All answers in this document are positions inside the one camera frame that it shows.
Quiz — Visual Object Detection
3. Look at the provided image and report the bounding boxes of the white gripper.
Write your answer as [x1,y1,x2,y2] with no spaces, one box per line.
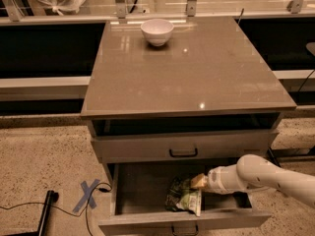
[190,165,247,195]

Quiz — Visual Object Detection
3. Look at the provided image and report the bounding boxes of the green jalapeno chip bag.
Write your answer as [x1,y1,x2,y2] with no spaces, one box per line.
[164,175,202,216]

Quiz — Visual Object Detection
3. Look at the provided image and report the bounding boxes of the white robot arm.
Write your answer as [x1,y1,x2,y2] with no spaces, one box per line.
[190,154,315,208]

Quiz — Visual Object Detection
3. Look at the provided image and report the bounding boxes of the open middle drawer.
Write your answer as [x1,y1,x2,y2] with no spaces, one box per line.
[98,158,271,236]

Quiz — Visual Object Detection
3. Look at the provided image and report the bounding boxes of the grey drawer cabinet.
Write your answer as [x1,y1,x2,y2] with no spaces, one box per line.
[80,16,298,164]

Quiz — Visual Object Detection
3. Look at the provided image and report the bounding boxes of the black stand leg right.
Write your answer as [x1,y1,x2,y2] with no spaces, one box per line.
[267,148,281,167]

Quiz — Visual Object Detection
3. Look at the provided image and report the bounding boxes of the black stand leg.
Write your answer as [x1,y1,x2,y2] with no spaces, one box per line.
[267,148,281,167]
[9,190,59,236]

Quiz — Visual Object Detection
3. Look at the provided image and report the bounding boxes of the blue tape cross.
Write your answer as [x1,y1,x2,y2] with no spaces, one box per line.
[73,179,99,213]

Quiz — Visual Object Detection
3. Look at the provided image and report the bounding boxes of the black stand leg left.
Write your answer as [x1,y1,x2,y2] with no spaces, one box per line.
[9,190,59,236]

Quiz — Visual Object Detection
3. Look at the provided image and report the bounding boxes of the white ceramic bowl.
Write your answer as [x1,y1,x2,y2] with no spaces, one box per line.
[141,19,174,46]

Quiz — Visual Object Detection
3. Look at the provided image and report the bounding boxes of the black top drawer handle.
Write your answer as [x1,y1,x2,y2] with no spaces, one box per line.
[168,148,198,158]

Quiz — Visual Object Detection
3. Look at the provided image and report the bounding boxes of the black drawer handle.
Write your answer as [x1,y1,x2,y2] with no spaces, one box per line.
[171,225,199,236]
[168,148,198,158]

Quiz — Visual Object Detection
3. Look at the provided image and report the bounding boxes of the black middle drawer handle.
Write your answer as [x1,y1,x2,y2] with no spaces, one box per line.
[171,225,199,236]

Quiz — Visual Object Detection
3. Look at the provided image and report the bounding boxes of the black floor cable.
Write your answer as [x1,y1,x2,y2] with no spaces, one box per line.
[0,181,113,236]

